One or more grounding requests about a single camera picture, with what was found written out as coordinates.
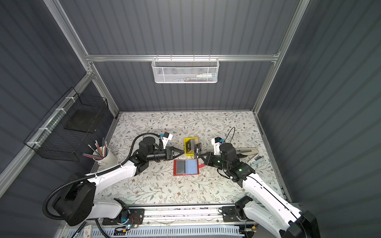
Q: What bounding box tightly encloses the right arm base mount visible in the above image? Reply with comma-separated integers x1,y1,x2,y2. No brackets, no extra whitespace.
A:
219,206,255,223

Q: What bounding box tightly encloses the small white grey device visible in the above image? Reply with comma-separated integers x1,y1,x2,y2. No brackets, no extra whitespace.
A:
248,154,265,167

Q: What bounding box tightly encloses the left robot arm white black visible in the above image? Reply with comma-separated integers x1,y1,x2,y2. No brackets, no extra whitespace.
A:
43,133,185,226

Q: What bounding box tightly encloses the white wire mesh basket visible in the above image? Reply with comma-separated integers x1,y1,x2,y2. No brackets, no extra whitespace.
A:
151,59,220,84

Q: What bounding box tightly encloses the floral table mat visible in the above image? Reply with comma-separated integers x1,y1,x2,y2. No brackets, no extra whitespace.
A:
96,111,282,205

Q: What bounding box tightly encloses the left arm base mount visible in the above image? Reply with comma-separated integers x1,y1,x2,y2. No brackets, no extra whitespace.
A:
102,208,145,226

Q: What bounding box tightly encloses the yellow plastic card tray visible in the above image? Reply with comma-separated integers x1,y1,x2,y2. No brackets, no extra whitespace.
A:
184,137,199,156

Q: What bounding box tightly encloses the black corrugated cable conduit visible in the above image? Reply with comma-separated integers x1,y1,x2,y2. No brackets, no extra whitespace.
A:
42,132,164,238

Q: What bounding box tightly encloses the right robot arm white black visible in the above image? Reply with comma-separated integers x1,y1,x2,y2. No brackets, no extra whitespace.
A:
194,143,320,238

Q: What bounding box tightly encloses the beige stapler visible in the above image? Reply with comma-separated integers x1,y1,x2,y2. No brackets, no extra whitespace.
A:
236,147,259,158

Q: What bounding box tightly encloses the white pen cup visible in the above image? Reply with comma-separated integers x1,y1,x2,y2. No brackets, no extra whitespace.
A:
82,140,117,168

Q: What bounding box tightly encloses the black VIP credit card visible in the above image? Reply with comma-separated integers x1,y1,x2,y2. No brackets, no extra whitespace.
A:
174,160,186,175

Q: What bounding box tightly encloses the black wire mesh basket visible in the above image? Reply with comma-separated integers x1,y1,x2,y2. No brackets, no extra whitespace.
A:
24,89,110,162

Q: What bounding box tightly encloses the white tube in basket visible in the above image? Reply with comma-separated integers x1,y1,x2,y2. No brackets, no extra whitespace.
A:
196,73,217,80

